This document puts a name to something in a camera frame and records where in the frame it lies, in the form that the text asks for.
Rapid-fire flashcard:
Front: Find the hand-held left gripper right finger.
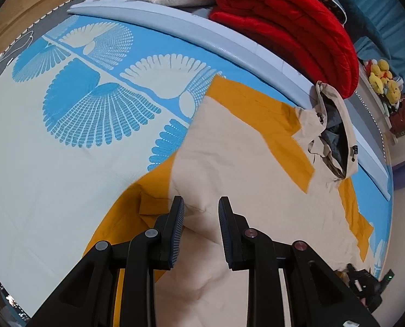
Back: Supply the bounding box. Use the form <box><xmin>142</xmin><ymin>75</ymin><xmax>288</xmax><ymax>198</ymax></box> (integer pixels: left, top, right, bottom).
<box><xmin>217</xmin><ymin>196</ymin><xmax>382</xmax><ymax>327</ymax></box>

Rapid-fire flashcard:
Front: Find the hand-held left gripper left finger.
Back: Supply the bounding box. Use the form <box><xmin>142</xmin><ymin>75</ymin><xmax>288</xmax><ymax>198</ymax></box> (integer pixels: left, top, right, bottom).
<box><xmin>29</xmin><ymin>196</ymin><xmax>186</xmax><ymax>327</ymax></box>

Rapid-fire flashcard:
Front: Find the beige and orange jacket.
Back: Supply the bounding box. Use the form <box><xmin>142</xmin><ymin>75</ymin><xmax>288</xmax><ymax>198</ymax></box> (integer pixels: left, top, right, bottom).
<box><xmin>83</xmin><ymin>75</ymin><xmax>375</xmax><ymax>327</ymax></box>

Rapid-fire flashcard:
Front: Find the purple box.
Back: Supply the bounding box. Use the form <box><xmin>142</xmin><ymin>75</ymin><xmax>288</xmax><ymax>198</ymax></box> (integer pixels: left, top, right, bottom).
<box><xmin>393</xmin><ymin>160</ymin><xmax>405</xmax><ymax>191</ymax></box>

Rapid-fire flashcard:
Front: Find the blue and white printed bedsheet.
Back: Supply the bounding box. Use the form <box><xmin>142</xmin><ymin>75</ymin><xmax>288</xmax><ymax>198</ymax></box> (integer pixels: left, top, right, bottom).
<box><xmin>0</xmin><ymin>15</ymin><xmax>394</xmax><ymax>317</ymax></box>

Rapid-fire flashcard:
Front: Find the pile of yellow plush toys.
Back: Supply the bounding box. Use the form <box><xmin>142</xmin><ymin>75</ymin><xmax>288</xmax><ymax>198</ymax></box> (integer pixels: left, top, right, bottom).
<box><xmin>369</xmin><ymin>59</ymin><xmax>402</xmax><ymax>113</ymax></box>

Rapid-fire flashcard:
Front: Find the red folded quilt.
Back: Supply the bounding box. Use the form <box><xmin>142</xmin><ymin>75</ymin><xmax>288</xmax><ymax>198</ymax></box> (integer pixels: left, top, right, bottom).
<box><xmin>209</xmin><ymin>0</ymin><xmax>360</xmax><ymax>99</ymax></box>

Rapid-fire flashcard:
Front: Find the teal curtain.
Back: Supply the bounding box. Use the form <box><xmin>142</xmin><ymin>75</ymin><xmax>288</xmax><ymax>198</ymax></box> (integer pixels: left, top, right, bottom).
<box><xmin>335</xmin><ymin>0</ymin><xmax>405</xmax><ymax>92</ymax></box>

